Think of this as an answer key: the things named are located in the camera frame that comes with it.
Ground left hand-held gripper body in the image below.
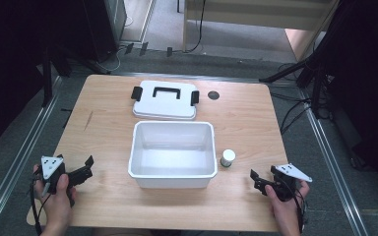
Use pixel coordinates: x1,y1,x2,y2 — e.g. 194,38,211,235
39,153,77,199

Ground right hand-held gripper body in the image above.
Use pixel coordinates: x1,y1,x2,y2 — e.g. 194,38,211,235
270,162,313,203

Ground person's right hand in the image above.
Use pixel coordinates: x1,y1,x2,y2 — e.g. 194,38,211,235
264,180,311,228

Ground person's left hand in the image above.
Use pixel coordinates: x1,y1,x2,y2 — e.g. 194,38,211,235
32,164,79,228

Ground small white bottle green label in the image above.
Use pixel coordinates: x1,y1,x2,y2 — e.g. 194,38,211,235
220,148,237,168

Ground white plastic storage box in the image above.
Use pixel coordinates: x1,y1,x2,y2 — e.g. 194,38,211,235
127,120,219,190

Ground black metal stand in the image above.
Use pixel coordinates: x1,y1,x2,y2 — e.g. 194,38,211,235
39,48,54,109

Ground dark curtain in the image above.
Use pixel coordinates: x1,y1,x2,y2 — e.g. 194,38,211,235
318,0,378,188
0,0,92,156

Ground black tripod stand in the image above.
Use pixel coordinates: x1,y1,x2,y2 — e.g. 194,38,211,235
258,0,346,120

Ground black cabinet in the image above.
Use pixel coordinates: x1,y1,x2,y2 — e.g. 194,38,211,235
80,0,128,64

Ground light wooden furniture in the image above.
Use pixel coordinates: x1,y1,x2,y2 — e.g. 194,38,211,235
181,0,342,63

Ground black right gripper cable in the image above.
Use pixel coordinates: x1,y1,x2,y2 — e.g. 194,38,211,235
283,178,310,234

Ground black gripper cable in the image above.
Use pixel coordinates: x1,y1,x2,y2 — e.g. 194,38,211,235
29,168,53,236
283,178,310,234

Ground metal floor rail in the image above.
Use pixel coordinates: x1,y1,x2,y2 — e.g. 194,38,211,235
297,88,371,236
0,75,64,236

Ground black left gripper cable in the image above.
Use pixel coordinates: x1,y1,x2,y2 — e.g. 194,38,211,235
29,168,53,236

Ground black floor cables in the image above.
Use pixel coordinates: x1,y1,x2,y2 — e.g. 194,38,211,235
270,90,313,136

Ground white lid with black handle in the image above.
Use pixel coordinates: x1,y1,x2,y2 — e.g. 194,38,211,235
130,80,201,122

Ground white floor cable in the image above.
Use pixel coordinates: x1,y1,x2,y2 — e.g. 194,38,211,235
95,42,136,74

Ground black hanging cable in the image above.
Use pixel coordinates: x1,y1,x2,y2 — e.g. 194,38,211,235
186,0,208,54

